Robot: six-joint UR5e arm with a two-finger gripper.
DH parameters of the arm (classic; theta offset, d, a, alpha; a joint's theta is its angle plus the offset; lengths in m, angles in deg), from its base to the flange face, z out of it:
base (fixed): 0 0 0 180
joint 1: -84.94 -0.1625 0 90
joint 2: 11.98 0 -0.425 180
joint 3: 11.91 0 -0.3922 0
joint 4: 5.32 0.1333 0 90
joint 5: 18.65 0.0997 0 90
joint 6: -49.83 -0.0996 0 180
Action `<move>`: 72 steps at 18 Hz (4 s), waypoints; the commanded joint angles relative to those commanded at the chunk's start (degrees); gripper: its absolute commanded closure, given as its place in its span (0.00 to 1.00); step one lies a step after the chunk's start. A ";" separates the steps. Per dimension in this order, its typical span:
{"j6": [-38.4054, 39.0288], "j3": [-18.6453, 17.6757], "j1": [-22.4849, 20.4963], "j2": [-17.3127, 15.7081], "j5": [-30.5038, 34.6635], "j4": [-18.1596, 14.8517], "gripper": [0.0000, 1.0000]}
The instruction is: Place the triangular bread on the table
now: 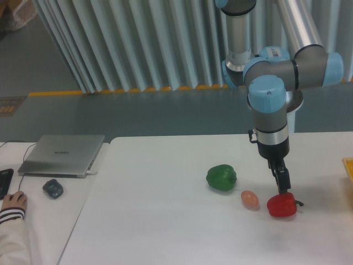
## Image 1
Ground white striped sleeve forearm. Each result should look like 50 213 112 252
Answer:
1 208 32 264

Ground silver closed laptop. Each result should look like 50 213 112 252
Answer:
18 135 105 178

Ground red bell pepper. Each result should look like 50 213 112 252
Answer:
267 192 304 218

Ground black laptop cable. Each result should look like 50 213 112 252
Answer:
0 141 38 194

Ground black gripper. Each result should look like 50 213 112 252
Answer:
257 137 291 194

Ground person's hand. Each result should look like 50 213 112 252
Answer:
1 191 28 220

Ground brown egg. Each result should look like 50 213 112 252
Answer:
241 190 259 209

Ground white folding partition screen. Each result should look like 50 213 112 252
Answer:
34 1 352 93

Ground green bell pepper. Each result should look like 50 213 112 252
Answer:
206 165 237 191

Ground yellow basket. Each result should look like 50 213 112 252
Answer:
342 157 353 181

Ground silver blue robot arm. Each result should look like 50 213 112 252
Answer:
216 1 344 194

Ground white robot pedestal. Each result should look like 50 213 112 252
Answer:
286 91 303 134

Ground black keyboard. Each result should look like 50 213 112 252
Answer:
0 168 14 200

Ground dark grey computer mouse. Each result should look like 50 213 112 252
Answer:
42 179 63 199

